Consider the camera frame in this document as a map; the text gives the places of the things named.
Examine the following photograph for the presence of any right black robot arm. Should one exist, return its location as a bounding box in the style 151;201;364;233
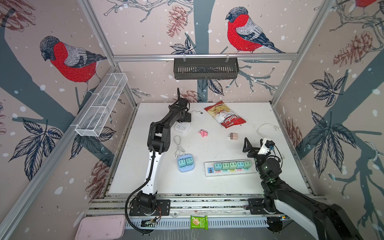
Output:
243;139;362;240

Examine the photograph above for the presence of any pink usb charger plug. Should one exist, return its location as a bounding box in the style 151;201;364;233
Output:
228;133;239;140

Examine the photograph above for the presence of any white mesh wall shelf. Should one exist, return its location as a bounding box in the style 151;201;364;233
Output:
75;73;128;137

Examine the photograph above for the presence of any white square socket cube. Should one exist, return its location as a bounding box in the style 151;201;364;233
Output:
174;122;191;134

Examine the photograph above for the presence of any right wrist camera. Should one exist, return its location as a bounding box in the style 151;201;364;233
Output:
258;138;275;156

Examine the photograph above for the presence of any blue square socket cube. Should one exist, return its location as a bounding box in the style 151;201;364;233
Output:
177;154;195;173

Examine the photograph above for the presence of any pink pig toy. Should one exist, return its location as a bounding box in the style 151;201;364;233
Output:
199;130;208;138

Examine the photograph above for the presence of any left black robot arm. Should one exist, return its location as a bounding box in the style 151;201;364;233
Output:
125;89;192;216

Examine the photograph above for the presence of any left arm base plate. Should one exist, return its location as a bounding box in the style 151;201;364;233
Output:
128;200;171;217

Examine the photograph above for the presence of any teal charger plug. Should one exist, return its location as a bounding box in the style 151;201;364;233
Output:
186;158;194;166
214;163;223;171
178;159;187;168
237;162;245;169

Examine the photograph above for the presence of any white multicolour power strip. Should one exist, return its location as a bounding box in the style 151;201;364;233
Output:
203;159;257;177

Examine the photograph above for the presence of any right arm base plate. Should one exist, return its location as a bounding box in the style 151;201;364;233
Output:
246;198;269;215

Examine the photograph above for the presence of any white power strip cable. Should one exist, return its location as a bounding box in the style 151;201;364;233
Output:
256;122;284;160

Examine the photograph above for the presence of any red white chips bag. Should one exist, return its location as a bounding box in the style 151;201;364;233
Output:
205;101;246;129

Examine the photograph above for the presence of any light green charger plug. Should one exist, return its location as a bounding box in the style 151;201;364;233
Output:
244;161;252;169

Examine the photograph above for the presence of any teal charger plug front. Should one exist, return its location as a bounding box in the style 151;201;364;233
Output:
237;162;245;169

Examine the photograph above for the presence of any green snack packet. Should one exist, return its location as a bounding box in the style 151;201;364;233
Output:
191;216;209;230

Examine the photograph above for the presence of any black hanging wire basket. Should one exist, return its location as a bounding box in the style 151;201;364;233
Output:
174;58;239;80

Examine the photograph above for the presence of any pink tray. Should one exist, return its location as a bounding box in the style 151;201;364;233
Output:
75;215;126;240

